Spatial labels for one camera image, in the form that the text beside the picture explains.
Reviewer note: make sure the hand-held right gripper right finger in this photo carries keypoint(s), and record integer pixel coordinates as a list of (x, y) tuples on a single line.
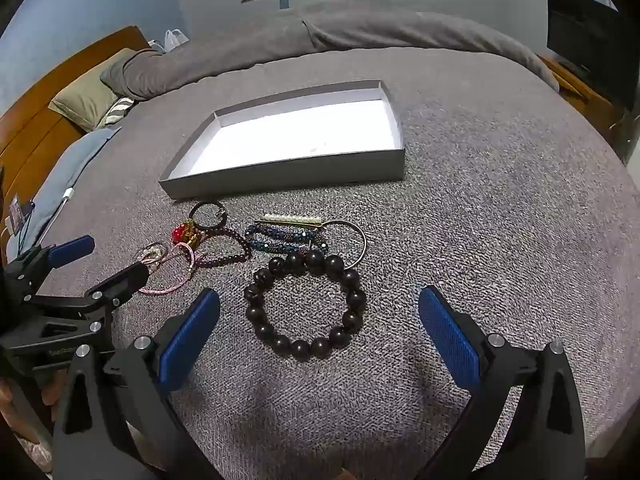
[(447, 340)]

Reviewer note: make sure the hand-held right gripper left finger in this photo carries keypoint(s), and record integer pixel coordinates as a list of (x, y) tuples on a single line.
[(192, 340)]

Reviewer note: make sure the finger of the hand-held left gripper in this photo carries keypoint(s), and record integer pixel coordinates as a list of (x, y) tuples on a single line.
[(125, 282), (72, 251)]

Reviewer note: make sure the red and gold charm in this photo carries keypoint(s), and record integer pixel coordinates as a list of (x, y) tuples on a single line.
[(182, 234)]

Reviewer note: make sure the silver bangle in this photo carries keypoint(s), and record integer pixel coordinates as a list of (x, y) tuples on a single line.
[(361, 245)]

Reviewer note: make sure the grey cardboard tray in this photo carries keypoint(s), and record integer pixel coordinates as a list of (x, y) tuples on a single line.
[(305, 135)]

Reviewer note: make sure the light blue cloth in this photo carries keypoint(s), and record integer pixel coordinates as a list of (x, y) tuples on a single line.
[(65, 170)]

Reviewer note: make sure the striped pillow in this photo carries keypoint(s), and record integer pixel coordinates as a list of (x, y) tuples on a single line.
[(117, 110)]

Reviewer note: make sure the pearl hair clip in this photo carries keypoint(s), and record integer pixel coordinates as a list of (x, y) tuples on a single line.
[(290, 219)]

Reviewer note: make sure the wooden headboard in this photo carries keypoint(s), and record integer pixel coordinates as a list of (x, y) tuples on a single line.
[(45, 95)]

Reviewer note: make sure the olive pillow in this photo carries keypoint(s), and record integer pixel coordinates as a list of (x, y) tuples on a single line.
[(85, 92)]

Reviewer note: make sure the white plastic bag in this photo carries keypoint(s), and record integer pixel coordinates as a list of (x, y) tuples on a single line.
[(172, 40)]

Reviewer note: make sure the wooden stand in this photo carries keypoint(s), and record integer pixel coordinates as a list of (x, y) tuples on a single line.
[(585, 95)]

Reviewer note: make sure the rolled grey duvet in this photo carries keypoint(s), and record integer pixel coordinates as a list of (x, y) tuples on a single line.
[(350, 30)]

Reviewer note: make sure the black monitor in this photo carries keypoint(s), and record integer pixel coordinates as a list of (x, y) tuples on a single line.
[(585, 35)]

